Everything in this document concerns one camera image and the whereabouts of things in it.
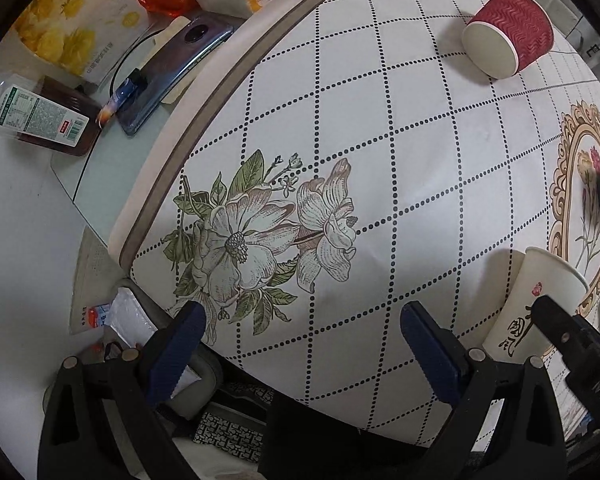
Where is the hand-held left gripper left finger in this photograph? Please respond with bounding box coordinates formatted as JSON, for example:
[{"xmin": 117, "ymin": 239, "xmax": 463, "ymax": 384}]
[{"xmin": 37, "ymin": 301, "xmax": 208, "ymax": 480}]

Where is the white paper cup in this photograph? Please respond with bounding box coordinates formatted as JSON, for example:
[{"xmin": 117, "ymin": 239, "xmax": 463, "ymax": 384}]
[{"xmin": 481, "ymin": 246, "xmax": 591, "ymax": 361}]

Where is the floral checked tablecloth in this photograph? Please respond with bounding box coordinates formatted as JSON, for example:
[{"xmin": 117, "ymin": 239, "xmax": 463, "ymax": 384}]
[{"xmin": 107, "ymin": 0, "xmax": 600, "ymax": 456}]

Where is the beige woven mat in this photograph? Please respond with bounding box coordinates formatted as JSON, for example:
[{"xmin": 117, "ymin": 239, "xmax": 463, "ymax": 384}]
[{"xmin": 70, "ymin": 230, "xmax": 127, "ymax": 337}]

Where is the white plastic packet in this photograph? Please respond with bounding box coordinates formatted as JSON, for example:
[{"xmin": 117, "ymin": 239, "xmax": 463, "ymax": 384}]
[{"xmin": 102, "ymin": 287, "xmax": 159, "ymax": 350}]

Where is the grey cushion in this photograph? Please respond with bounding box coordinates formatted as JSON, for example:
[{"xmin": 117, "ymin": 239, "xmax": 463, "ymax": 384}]
[{"xmin": 167, "ymin": 347, "xmax": 227, "ymax": 422}]

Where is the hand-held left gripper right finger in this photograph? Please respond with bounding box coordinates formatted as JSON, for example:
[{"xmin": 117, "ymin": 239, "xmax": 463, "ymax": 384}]
[{"xmin": 401, "ymin": 301, "xmax": 569, "ymax": 480}]

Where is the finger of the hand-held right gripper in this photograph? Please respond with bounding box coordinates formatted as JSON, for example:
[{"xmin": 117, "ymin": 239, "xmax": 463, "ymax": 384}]
[{"xmin": 531, "ymin": 294, "xmax": 600, "ymax": 378}]

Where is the black white patterned cloth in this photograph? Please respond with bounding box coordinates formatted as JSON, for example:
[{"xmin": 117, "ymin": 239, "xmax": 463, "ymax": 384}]
[{"xmin": 192, "ymin": 409, "xmax": 269, "ymax": 464}]

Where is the yellow floral tissue pack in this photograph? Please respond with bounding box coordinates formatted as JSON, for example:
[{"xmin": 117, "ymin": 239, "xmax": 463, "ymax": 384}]
[{"xmin": 12, "ymin": 0, "xmax": 152, "ymax": 86}]

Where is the red ribbed paper cup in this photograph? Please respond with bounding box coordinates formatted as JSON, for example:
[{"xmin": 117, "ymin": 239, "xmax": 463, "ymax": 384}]
[{"xmin": 461, "ymin": 0, "xmax": 555, "ymax": 80}]

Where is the purple smartphone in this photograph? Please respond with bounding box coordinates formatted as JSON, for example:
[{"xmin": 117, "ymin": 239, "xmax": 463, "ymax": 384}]
[{"xmin": 117, "ymin": 14, "xmax": 234, "ymax": 136}]

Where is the blue lighter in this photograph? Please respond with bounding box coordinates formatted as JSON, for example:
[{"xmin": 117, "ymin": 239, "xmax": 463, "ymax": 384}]
[{"xmin": 96, "ymin": 70, "xmax": 147, "ymax": 127}]

